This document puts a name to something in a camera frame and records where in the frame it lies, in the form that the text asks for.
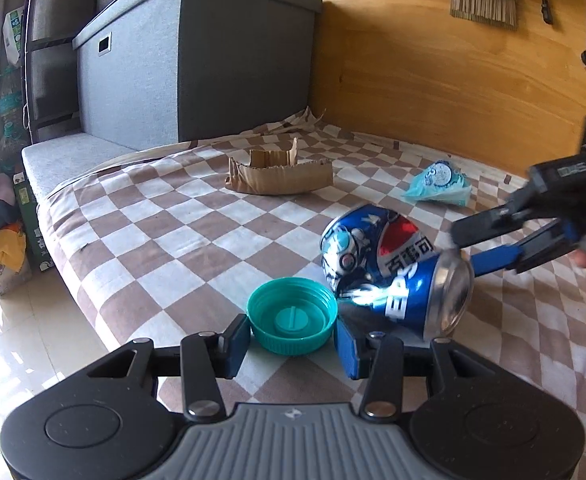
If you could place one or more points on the crushed blue soda can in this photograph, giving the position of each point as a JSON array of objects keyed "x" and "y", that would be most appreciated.
[{"x": 398, "y": 275}]

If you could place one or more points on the wooden bed side panel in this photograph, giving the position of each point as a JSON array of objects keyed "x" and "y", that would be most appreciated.
[{"x": 448, "y": 85}]

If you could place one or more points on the white printed bag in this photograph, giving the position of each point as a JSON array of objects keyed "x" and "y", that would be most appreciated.
[{"x": 10, "y": 280}]

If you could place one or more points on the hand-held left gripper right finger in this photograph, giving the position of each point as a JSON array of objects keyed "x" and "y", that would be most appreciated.
[{"x": 349, "y": 355}]

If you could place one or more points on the teal plastic bottle cap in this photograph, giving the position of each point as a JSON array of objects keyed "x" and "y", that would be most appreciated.
[{"x": 293, "y": 316}]

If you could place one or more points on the brown white checkered blanket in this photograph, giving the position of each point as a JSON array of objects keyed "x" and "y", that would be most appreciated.
[{"x": 173, "y": 220}]

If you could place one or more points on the white green plastic pack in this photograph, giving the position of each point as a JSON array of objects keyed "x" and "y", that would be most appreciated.
[{"x": 13, "y": 32}]

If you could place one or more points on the light blue plastic wrapper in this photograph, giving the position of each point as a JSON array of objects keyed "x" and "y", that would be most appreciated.
[{"x": 440, "y": 182}]

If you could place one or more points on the grey fabric storage box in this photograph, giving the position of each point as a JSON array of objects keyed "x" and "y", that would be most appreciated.
[{"x": 198, "y": 60}]

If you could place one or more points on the large clear water bottle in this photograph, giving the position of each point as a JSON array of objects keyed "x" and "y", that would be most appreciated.
[{"x": 10, "y": 115}]

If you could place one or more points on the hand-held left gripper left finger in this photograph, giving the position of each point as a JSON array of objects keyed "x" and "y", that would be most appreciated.
[{"x": 235, "y": 350}]

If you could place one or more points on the torn brown cardboard piece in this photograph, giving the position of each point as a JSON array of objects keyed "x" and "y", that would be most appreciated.
[{"x": 278, "y": 177}]

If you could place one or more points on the grey mattress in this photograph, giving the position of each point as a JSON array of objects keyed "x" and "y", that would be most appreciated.
[{"x": 68, "y": 157}]

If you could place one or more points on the dark drawer shelf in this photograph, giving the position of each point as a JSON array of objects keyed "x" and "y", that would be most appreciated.
[{"x": 53, "y": 60}]

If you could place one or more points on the green carton box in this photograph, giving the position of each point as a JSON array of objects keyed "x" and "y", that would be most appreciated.
[{"x": 33, "y": 225}]

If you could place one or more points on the bamboo mat fringe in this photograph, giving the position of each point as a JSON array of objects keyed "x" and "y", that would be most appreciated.
[{"x": 483, "y": 2}]

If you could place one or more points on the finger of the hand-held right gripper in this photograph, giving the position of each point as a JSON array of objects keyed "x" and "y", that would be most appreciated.
[
  {"x": 488, "y": 226},
  {"x": 498, "y": 259}
]

